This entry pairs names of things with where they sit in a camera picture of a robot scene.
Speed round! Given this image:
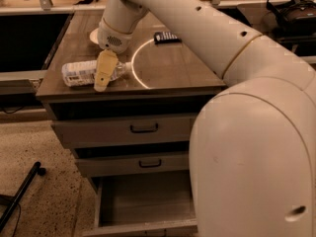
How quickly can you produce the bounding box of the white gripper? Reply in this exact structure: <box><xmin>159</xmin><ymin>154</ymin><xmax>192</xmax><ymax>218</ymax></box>
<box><xmin>94</xmin><ymin>19</ymin><xmax>132</xmax><ymax>92</ymax></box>

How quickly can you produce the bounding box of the clear plastic water bottle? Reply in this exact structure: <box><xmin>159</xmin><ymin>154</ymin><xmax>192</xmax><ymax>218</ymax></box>
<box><xmin>61</xmin><ymin>60</ymin><xmax>131</xmax><ymax>87</ymax></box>

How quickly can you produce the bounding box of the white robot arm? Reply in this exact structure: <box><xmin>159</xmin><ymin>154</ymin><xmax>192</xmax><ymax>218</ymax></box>
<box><xmin>98</xmin><ymin>0</ymin><xmax>316</xmax><ymax>237</ymax></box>

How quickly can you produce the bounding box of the grey drawer cabinet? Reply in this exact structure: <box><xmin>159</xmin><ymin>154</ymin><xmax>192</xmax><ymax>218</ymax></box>
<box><xmin>37</xmin><ymin>11</ymin><xmax>225</xmax><ymax>237</ymax></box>

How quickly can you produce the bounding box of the top drawer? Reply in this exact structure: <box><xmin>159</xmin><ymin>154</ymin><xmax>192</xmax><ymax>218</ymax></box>
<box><xmin>52</xmin><ymin>114</ymin><xmax>196</xmax><ymax>149</ymax></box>

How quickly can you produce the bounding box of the drawer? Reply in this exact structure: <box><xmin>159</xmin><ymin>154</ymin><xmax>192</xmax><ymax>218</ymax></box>
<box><xmin>83</xmin><ymin>170</ymin><xmax>198</xmax><ymax>237</ymax></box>
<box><xmin>75</xmin><ymin>151</ymin><xmax>189</xmax><ymax>177</ymax></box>
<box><xmin>52</xmin><ymin>114</ymin><xmax>196</xmax><ymax>149</ymax></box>

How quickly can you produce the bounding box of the middle drawer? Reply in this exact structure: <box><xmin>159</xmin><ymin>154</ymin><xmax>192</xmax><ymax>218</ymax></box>
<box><xmin>75</xmin><ymin>151</ymin><xmax>189</xmax><ymax>177</ymax></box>

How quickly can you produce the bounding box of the bottom drawer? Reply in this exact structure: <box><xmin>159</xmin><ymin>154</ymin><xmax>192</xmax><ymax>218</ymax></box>
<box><xmin>83</xmin><ymin>170</ymin><xmax>198</xmax><ymax>237</ymax></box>

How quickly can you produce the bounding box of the white paper bowl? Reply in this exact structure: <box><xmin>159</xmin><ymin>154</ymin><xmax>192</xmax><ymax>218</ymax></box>
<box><xmin>90</xmin><ymin>29</ymin><xmax>99</xmax><ymax>44</ymax></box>

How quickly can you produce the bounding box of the dark snack packet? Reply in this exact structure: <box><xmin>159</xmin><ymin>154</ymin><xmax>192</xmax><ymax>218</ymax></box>
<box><xmin>154</xmin><ymin>32</ymin><xmax>181</xmax><ymax>44</ymax></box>

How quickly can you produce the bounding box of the black stand leg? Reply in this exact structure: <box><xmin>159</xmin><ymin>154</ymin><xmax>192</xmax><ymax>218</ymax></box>
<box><xmin>0</xmin><ymin>162</ymin><xmax>46</xmax><ymax>232</ymax></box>

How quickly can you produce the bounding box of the black side table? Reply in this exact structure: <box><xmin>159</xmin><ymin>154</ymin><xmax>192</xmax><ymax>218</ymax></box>
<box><xmin>236</xmin><ymin>2</ymin><xmax>316</xmax><ymax>64</ymax></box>

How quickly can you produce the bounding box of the black headset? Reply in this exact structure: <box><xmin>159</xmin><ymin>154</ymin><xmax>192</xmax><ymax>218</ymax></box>
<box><xmin>266</xmin><ymin>0</ymin><xmax>316</xmax><ymax>35</ymax></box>

